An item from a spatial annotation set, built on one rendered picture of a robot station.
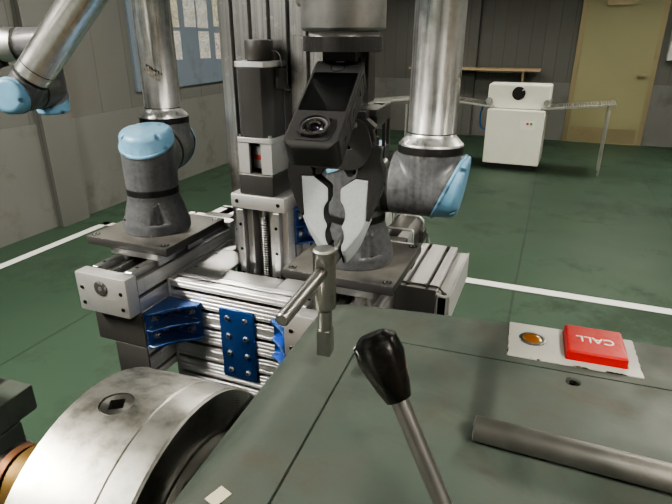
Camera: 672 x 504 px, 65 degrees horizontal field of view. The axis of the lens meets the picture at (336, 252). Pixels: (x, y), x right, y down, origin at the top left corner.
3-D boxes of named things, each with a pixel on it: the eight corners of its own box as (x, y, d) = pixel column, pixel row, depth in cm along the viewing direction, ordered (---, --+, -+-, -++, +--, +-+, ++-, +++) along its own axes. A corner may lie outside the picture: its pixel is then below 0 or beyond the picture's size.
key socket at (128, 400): (141, 412, 56) (136, 391, 55) (135, 435, 53) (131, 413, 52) (107, 417, 55) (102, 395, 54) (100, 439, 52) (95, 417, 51)
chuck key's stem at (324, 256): (332, 360, 52) (331, 254, 48) (311, 356, 53) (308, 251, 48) (338, 348, 54) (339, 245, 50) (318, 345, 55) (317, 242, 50)
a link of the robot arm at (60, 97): (21, 117, 122) (10, 67, 117) (46, 111, 132) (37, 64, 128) (55, 117, 121) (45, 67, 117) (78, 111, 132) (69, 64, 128)
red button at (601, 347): (618, 347, 61) (621, 331, 60) (626, 376, 55) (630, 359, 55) (561, 338, 62) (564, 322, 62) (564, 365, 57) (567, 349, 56)
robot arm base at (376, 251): (334, 239, 117) (334, 195, 113) (401, 248, 112) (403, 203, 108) (306, 264, 104) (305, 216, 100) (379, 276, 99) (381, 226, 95)
